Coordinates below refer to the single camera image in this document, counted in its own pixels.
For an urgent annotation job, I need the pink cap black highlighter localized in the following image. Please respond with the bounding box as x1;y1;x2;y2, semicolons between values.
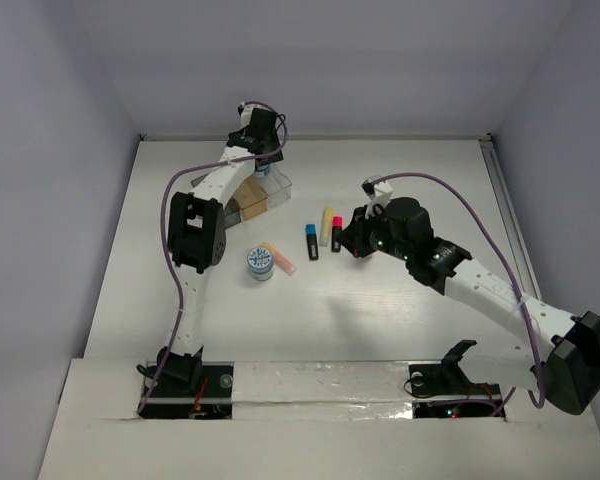
331;216;343;253

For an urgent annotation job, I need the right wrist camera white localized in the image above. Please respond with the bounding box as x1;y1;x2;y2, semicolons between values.
361;176;393;219

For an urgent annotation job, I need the white foam front board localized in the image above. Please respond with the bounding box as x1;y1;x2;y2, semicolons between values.
40;358;600;479

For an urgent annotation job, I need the blue white slime jar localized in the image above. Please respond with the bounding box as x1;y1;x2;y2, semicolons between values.
253;164;271;179

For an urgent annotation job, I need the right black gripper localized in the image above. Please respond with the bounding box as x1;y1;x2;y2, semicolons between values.
333;203;412;262

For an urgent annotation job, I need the clear plastic bin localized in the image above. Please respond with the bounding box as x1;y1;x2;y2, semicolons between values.
254;163;292;209

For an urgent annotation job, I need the blue cap black highlighter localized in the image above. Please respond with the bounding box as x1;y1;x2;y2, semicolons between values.
305;223;319;261

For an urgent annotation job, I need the aluminium rail right edge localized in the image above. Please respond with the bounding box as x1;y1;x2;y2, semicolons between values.
478;135;543;300

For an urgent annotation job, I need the grey translucent bin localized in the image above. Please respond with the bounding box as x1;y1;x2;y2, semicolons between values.
191;175;241;229

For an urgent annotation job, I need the yellow pastel highlighter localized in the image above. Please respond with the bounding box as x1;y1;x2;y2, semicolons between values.
318;206;334;247

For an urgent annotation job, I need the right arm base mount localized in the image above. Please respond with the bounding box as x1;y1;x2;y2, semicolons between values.
403;340;505;420

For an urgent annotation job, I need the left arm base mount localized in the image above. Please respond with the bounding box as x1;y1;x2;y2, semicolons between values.
136;347;234;420

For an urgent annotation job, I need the silver tape strip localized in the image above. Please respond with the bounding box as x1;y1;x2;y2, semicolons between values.
231;361;413;421

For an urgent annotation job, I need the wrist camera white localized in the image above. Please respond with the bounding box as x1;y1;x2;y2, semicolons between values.
238;102;253;128
361;176;393;219

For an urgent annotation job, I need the amber translucent bin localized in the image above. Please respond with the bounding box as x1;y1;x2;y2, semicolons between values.
232;176;268;221

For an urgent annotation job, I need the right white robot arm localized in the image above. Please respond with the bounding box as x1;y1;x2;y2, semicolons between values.
337;197;600;415

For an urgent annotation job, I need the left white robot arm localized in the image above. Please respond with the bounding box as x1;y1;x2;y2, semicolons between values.
161;101;286;357

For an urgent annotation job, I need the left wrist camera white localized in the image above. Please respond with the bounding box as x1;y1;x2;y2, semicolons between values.
238;102;253;128

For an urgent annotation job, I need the orange pastel highlighter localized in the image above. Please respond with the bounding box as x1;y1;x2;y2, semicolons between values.
261;242;297;276

